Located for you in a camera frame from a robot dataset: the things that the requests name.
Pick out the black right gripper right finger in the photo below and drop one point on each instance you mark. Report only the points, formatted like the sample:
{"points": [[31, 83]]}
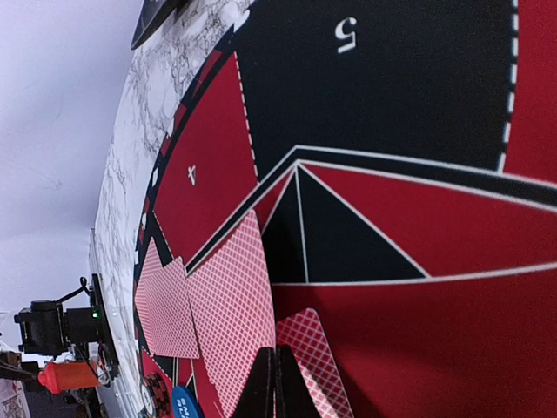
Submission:
{"points": [[293, 399]]}

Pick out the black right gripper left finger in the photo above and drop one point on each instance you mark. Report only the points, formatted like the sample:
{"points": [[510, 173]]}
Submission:
{"points": [[256, 399]]}

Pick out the blue small blind button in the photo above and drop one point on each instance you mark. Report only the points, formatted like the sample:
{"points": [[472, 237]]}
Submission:
{"points": [[184, 403]]}

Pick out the red brown poker chip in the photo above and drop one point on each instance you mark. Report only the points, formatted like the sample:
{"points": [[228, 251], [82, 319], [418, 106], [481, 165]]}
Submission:
{"points": [[161, 399]]}

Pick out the single red playing card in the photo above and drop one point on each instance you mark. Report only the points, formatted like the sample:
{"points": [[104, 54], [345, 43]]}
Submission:
{"points": [[146, 295]]}

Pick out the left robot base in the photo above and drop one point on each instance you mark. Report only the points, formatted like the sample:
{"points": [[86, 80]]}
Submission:
{"points": [[49, 329]]}

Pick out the orange object beyond table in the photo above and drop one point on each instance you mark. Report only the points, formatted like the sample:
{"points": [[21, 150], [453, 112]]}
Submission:
{"points": [[67, 376]]}

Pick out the round red black poker mat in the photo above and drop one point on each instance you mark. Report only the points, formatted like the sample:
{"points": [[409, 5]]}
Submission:
{"points": [[400, 157]]}

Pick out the black floral box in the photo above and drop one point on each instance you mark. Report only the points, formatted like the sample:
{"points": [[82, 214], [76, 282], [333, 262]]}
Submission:
{"points": [[151, 17]]}

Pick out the aluminium front rail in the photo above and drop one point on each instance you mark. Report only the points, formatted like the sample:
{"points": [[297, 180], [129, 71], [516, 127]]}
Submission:
{"points": [[115, 395]]}

